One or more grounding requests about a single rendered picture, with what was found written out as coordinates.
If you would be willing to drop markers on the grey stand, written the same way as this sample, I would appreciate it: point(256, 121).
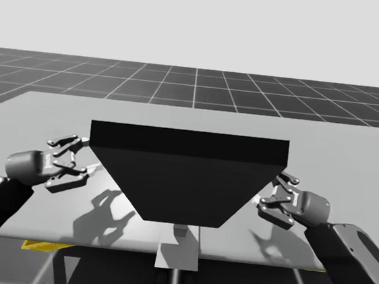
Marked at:
point(178, 249)

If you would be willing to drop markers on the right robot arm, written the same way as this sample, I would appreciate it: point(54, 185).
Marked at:
point(356, 268)

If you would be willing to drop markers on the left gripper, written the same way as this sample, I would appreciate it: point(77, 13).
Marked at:
point(26, 166)

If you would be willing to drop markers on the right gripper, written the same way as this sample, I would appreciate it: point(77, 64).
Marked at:
point(310, 204)

